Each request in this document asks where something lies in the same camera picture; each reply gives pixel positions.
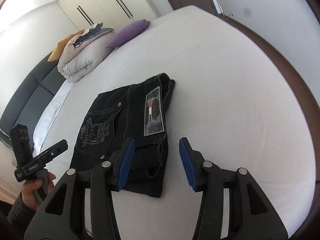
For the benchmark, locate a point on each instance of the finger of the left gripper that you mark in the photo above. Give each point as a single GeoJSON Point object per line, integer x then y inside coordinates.
{"type": "Point", "coordinates": [54, 151]}

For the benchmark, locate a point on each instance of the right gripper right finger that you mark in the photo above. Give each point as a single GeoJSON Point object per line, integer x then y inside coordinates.
{"type": "Point", "coordinates": [206, 177]}

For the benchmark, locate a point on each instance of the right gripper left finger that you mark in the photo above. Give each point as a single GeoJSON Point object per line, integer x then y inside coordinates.
{"type": "Point", "coordinates": [109, 176]}

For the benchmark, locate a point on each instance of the black denim pants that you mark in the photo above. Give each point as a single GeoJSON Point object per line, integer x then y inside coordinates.
{"type": "Point", "coordinates": [135, 111]}

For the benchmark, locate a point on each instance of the black jacket sleeve forearm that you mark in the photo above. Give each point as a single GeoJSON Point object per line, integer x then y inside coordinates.
{"type": "Point", "coordinates": [15, 223]}

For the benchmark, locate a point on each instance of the person left hand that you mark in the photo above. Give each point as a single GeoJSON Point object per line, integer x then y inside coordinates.
{"type": "Point", "coordinates": [30, 186]}

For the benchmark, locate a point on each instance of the dark grey headboard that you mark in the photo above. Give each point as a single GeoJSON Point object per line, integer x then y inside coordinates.
{"type": "Point", "coordinates": [31, 98]}

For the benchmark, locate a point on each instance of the folded beige duvet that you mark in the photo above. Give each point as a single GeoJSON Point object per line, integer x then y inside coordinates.
{"type": "Point", "coordinates": [75, 63]}

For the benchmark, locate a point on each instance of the mustard yellow pillow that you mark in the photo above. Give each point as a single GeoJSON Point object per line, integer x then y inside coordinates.
{"type": "Point", "coordinates": [57, 51]}

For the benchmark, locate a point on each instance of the folded blue grey garment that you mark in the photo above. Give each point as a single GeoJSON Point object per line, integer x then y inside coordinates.
{"type": "Point", "coordinates": [93, 31]}

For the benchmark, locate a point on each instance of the purple pillow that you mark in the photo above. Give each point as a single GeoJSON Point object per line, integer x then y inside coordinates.
{"type": "Point", "coordinates": [128, 33]}

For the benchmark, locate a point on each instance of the cream wardrobe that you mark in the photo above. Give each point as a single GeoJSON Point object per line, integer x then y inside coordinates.
{"type": "Point", "coordinates": [114, 14]}

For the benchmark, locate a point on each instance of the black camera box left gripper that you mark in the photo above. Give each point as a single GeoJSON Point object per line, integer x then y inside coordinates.
{"type": "Point", "coordinates": [21, 144]}

